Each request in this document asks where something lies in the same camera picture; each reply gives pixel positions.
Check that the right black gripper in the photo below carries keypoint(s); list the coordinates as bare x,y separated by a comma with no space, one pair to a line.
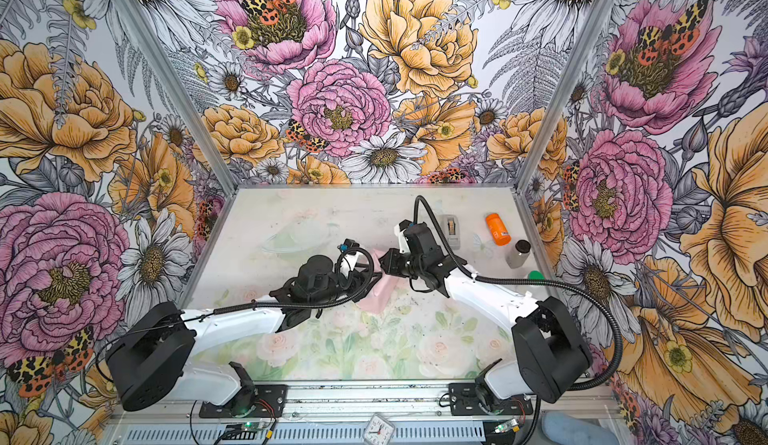
391,263

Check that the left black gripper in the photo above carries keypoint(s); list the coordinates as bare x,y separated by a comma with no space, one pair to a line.
357,284

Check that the purple wrapping paper sheet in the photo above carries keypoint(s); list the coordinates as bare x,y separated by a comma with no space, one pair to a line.
378,297

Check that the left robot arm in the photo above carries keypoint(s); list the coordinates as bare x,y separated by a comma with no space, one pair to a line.
151,362

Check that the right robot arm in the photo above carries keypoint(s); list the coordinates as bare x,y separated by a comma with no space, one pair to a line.
549,355

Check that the grey tape dispenser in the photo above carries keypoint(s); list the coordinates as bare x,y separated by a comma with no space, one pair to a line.
450,226

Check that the orange bottle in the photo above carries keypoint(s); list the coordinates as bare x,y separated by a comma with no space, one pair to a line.
497,229

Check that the clear bottle black cap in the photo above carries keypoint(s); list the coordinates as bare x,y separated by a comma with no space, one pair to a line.
517,254

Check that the white bottle green cap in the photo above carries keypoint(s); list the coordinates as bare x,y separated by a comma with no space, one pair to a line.
536,275

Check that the small white clock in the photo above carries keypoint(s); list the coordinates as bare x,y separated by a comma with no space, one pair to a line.
378,431

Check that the blue grey cloth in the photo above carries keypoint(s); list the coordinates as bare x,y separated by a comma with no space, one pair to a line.
563,429

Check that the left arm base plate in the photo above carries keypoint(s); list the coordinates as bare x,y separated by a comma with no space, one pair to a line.
264,400

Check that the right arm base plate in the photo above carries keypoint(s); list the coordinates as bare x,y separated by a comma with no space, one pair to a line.
471,399

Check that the aluminium front rail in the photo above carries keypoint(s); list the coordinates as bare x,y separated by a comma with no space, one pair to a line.
323,402

